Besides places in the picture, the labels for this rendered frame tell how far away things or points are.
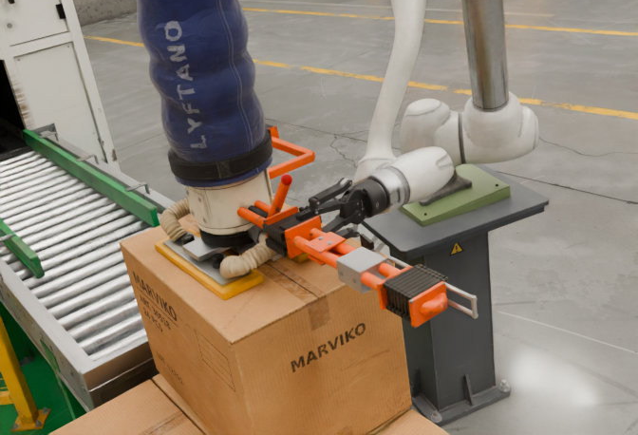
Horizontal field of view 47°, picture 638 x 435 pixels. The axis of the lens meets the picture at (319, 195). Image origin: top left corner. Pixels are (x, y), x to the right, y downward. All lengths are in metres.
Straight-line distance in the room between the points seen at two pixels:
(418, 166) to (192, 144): 0.48
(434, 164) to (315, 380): 0.52
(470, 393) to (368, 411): 0.91
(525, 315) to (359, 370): 1.50
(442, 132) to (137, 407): 1.12
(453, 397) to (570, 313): 0.70
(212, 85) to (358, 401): 0.75
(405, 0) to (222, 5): 0.47
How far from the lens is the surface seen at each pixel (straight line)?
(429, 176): 1.58
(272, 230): 1.42
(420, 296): 1.15
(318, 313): 1.48
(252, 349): 1.43
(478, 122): 2.08
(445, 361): 2.47
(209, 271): 1.60
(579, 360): 2.82
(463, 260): 2.31
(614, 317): 3.05
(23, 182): 3.81
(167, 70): 1.49
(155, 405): 1.99
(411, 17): 1.72
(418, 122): 2.12
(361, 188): 1.50
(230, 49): 1.47
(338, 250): 1.36
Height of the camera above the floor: 1.75
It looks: 25 degrees down
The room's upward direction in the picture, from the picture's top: 9 degrees counter-clockwise
